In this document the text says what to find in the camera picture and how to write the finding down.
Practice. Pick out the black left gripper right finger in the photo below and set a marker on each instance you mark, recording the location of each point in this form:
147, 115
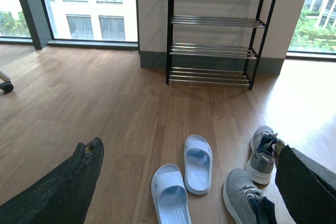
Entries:
307, 187

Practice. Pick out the white chair leg with caster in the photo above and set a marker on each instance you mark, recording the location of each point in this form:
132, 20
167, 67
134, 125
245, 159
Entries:
6, 85

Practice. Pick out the light blue slipper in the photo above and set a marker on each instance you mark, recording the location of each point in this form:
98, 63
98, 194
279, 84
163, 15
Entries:
169, 195
198, 162

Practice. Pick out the grey knit sneaker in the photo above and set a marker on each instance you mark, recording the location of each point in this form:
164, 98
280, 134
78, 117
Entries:
261, 162
245, 202

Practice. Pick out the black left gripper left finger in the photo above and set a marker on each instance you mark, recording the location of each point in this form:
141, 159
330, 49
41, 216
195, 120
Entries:
64, 194

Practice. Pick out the black metal shoe rack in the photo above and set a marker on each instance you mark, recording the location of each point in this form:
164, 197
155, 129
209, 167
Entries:
250, 55

